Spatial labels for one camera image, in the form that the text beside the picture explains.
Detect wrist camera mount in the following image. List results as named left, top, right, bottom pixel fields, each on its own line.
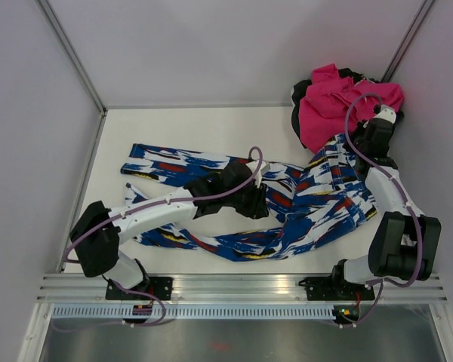
left=246, top=160, right=270, bottom=184
left=374, top=106, right=396, bottom=124

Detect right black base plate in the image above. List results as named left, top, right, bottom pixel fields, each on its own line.
left=298, top=277, right=375, bottom=302

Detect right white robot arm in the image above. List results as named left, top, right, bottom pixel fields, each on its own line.
left=328, top=118, right=442, bottom=300

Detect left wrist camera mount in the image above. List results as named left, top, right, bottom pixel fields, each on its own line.
left=246, top=160, right=270, bottom=184

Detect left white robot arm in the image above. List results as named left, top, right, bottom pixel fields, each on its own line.
left=69, top=161, right=270, bottom=299

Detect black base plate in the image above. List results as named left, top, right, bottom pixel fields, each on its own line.
left=298, top=277, right=375, bottom=302
left=105, top=277, right=174, bottom=301

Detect blue white patterned trousers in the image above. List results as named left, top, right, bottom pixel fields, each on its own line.
left=120, top=134, right=377, bottom=262

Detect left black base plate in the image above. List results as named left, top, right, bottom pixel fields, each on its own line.
left=105, top=277, right=174, bottom=301

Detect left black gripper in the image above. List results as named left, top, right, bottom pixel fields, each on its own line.
left=224, top=179, right=270, bottom=220

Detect aluminium frame post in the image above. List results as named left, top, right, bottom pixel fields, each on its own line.
left=35, top=0, right=106, bottom=115
left=381, top=0, right=437, bottom=82

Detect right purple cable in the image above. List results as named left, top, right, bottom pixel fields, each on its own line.
left=334, top=92, right=427, bottom=330

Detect purple cable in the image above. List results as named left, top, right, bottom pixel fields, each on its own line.
left=52, top=146, right=265, bottom=333
left=334, top=92, right=427, bottom=330

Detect pink trousers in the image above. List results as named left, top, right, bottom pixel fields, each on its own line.
left=298, top=64, right=405, bottom=153

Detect black garment pile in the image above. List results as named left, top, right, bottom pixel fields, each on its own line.
left=291, top=64, right=405, bottom=149

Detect left aluminium frame post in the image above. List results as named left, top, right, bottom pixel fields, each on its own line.
left=35, top=0, right=106, bottom=115

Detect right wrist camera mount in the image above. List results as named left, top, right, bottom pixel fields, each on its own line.
left=374, top=106, right=396, bottom=124

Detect white slotted cable duct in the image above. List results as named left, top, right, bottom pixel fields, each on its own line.
left=52, top=303, right=334, bottom=321

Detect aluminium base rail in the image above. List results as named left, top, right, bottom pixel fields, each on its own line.
left=35, top=274, right=448, bottom=305

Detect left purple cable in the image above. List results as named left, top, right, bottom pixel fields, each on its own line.
left=52, top=146, right=265, bottom=333

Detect right aluminium frame post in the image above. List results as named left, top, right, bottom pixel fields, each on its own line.
left=381, top=0, right=437, bottom=82

